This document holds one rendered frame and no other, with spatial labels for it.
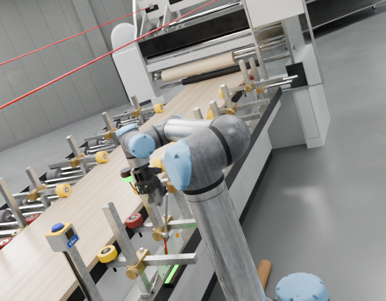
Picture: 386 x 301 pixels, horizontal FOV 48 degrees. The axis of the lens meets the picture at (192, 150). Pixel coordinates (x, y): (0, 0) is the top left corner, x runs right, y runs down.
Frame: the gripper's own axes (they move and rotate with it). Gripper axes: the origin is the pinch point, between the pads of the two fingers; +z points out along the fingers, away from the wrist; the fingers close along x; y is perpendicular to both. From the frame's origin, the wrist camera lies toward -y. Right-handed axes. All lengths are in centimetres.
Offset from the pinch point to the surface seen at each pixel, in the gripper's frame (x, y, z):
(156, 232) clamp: -7.1, 1.2, 14.2
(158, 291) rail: -3.9, 19.5, 31.0
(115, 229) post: -7.5, 23.5, -3.7
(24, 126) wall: -631, -527, 69
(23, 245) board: -83, 8, 11
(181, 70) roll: -99, -258, -6
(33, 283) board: -50, 37, 11
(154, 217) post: -7.0, -1.5, 7.7
